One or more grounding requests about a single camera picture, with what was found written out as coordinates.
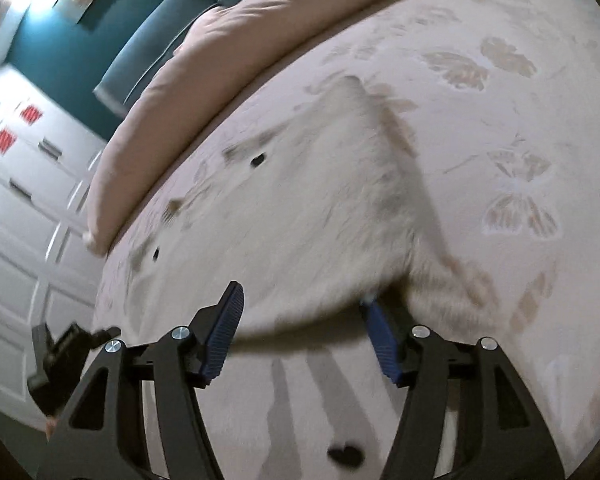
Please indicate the pink floral bed mattress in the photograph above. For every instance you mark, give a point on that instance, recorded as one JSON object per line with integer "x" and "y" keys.
{"x": 498, "y": 102}

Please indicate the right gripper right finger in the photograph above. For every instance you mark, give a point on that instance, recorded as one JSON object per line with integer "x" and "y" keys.
{"x": 500, "y": 432}

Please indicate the pink folded duvet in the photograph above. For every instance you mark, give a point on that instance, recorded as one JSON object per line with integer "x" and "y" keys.
{"x": 225, "y": 50}

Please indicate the cream sweater with black hearts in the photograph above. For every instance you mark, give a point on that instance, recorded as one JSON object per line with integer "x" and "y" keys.
{"x": 310, "y": 216}

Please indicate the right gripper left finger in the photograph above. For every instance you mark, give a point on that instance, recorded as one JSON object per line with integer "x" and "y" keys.
{"x": 127, "y": 391}

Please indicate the teal upholstered headboard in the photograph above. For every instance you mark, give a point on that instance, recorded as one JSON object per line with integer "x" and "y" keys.
{"x": 148, "y": 49}

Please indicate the white panelled wardrobe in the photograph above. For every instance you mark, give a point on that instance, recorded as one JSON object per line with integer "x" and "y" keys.
{"x": 47, "y": 161}

